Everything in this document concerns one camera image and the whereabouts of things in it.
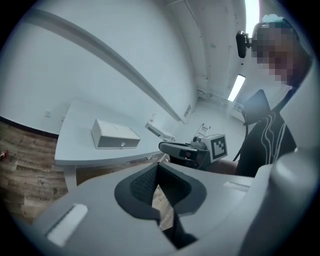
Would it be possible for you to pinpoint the person's right forearm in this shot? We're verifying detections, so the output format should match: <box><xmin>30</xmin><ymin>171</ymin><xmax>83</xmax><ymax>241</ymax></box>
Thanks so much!
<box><xmin>211</xmin><ymin>159</ymin><xmax>239</xmax><ymax>176</ymax></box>

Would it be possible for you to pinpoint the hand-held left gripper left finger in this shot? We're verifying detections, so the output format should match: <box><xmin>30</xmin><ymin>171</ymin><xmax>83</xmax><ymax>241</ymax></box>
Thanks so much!
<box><xmin>29</xmin><ymin>161</ymin><xmax>181</xmax><ymax>256</ymax></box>

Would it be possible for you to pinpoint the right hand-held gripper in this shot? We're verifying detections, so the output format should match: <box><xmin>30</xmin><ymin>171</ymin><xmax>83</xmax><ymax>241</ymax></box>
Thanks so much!
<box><xmin>159</xmin><ymin>133</ymin><xmax>229</xmax><ymax>171</ymax></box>

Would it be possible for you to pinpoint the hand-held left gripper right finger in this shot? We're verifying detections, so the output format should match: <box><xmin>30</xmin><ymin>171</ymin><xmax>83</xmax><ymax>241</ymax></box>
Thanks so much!
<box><xmin>151</xmin><ymin>161</ymin><xmax>258</xmax><ymax>256</ymax></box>

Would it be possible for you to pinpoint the black backpack cable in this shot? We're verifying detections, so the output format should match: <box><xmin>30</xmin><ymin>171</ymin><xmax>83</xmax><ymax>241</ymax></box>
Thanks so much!
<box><xmin>233</xmin><ymin>122</ymin><xmax>251</xmax><ymax>162</ymax></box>

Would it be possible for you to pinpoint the black head camera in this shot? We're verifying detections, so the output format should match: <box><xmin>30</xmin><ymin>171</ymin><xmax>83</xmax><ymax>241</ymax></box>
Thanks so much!
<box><xmin>235</xmin><ymin>29</ymin><xmax>254</xmax><ymax>59</ymax></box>

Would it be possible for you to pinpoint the grey drawer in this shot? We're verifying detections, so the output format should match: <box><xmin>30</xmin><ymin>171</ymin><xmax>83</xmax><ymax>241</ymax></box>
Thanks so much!
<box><xmin>96</xmin><ymin>139</ymin><xmax>141</xmax><ymax>150</ymax></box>

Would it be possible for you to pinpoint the long ceiling light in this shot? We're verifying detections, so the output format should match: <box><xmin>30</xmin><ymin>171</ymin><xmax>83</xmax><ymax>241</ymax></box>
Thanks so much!
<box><xmin>227</xmin><ymin>74</ymin><xmax>247</xmax><ymax>102</ymax></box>
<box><xmin>244</xmin><ymin>0</ymin><xmax>261</xmax><ymax>35</ymax></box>

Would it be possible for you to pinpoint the large white table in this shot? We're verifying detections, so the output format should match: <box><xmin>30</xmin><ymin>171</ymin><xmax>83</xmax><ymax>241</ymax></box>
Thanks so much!
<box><xmin>54</xmin><ymin>97</ymin><xmax>171</xmax><ymax>194</ymax></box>

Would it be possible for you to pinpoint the teal head band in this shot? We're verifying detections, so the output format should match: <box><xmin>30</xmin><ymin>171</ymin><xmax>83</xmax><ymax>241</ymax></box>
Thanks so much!
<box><xmin>261</xmin><ymin>13</ymin><xmax>289</xmax><ymax>24</ymax></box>

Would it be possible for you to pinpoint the person's head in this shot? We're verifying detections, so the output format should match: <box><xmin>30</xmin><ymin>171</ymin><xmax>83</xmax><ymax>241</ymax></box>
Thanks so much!
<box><xmin>251</xmin><ymin>21</ymin><xmax>314</xmax><ymax>88</ymax></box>

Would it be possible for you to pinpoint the white rectangular box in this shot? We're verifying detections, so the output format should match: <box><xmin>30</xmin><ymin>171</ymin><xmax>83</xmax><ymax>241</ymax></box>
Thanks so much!
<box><xmin>90</xmin><ymin>118</ymin><xmax>142</xmax><ymax>150</ymax></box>

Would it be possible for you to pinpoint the person's black printed shirt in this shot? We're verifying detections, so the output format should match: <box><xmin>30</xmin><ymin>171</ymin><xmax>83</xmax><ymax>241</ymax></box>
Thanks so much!
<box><xmin>234</xmin><ymin>84</ymin><xmax>299</xmax><ymax>179</ymax></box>

